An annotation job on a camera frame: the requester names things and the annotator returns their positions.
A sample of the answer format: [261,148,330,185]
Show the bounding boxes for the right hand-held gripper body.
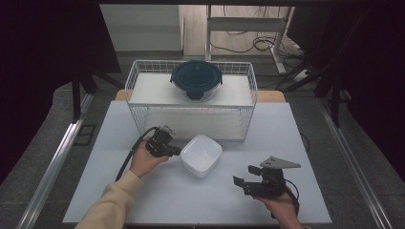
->
[242,156,302,200]

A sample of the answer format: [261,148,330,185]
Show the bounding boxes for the black cable beside table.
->
[300,132,310,155]

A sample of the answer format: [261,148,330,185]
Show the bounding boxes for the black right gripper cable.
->
[270,178,301,220]

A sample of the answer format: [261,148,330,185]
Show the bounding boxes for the white wire rack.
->
[124,59,259,142]

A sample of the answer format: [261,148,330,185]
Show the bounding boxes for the person's right hand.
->
[253,189,304,229]

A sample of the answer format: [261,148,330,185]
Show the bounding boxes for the white power strip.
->
[291,69,312,83]

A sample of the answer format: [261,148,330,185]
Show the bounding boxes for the aluminium rail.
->
[315,94,395,229]
[15,94,96,229]

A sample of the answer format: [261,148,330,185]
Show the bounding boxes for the black metal stand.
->
[71,65,126,124]
[276,12,367,129]

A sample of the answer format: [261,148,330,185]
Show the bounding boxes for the white cabinet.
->
[99,4,185,52]

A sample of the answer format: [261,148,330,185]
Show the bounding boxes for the white square bowl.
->
[180,134,224,178]

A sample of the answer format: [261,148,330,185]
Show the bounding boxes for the person's left hand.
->
[128,146,170,179]

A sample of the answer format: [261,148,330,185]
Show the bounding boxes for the round glass container blue lid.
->
[169,59,224,103]

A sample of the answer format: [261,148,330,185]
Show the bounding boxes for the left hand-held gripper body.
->
[145,125,177,158]

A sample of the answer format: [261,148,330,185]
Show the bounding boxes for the wooden table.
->
[114,89,287,104]

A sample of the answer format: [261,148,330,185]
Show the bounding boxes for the black floor cables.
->
[209,4,309,61]

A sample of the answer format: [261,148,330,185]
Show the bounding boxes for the white desk frame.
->
[204,4,296,74]

